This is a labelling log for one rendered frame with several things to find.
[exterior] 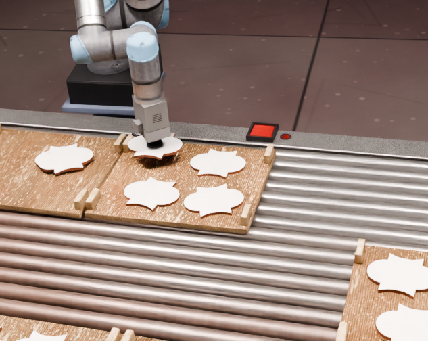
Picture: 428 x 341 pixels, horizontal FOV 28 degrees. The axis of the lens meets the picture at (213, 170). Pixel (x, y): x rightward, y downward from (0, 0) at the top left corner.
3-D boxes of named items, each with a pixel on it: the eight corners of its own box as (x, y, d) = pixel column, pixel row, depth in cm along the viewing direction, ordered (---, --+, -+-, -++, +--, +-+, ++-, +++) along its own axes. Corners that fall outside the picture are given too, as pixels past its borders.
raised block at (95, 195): (94, 196, 214) (93, 187, 212) (102, 197, 213) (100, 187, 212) (86, 210, 209) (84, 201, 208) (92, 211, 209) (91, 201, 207)
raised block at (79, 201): (83, 196, 214) (82, 187, 213) (90, 197, 214) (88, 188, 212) (74, 210, 209) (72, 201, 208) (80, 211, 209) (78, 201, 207)
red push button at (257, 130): (254, 128, 240) (254, 124, 239) (275, 130, 238) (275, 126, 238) (249, 139, 235) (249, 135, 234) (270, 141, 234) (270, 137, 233)
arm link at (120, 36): (112, 22, 220) (111, 40, 211) (155, 17, 221) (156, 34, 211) (117, 49, 225) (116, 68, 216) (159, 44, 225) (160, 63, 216)
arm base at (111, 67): (100, 48, 279) (94, 21, 273) (141, 53, 274) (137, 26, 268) (78, 72, 268) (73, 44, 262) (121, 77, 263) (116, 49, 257)
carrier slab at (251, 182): (132, 143, 237) (131, 139, 236) (276, 155, 227) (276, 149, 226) (85, 218, 209) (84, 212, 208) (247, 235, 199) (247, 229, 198)
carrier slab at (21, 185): (0, 132, 248) (-2, 127, 247) (130, 144, 237) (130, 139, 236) (-65, 201, 220) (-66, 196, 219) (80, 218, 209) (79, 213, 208)
